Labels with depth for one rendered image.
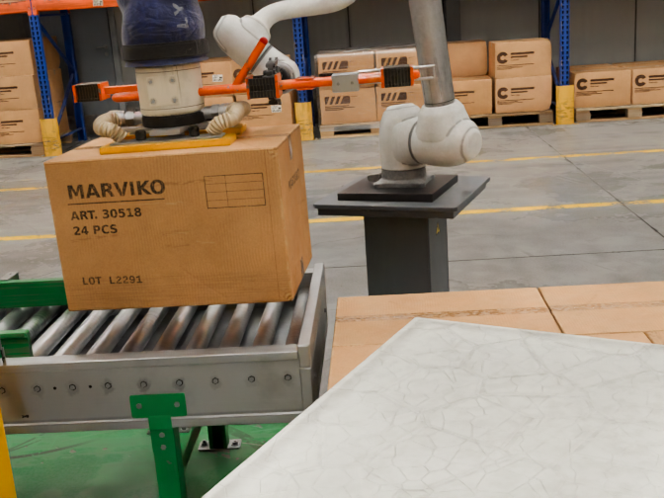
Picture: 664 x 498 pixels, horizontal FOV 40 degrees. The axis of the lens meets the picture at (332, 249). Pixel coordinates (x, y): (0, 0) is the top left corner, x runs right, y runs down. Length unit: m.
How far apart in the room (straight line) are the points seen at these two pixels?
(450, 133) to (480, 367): 1.98
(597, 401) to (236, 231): 1.49
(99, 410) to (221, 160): 0.70
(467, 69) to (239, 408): 8.08
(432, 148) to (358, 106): 6.58
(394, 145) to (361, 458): 2.32
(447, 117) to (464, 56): 7.15
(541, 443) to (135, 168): 1.64
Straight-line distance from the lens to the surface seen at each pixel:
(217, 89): 2.41
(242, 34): 2.70
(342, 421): 0.88
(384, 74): 2.37
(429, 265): 3.11
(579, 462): 0.81
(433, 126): 2.94
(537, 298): 2.66
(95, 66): 11.24
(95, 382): 2.34
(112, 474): 3.05
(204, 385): 2.28
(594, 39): 11.15
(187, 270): 2.34
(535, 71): 9.72
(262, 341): 2.42
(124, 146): 2.37
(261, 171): 2.23
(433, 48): 2.91
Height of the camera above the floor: 1.41
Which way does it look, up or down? 15 degrees down
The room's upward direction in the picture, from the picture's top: 4 degrees counter-clockwise
